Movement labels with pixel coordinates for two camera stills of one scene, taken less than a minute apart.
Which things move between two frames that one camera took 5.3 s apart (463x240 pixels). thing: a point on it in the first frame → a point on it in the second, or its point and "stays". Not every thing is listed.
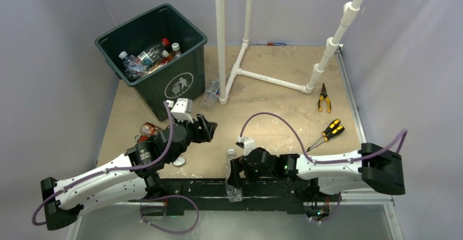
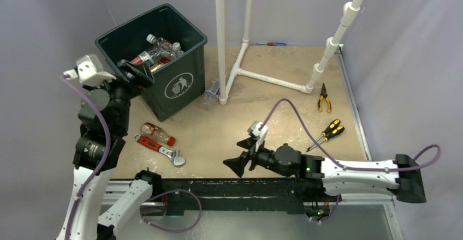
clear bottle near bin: (209, 98) stays
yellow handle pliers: (323, 94) stays
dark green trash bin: (184, 78) stays
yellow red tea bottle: (164, 60) stays
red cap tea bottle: (149, 129) stays
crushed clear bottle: (233, 194) → (162, 47)
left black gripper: (207, 129) → (144, 78)
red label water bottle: (154, 52) → (143, 58)
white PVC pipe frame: (348, 15) stays
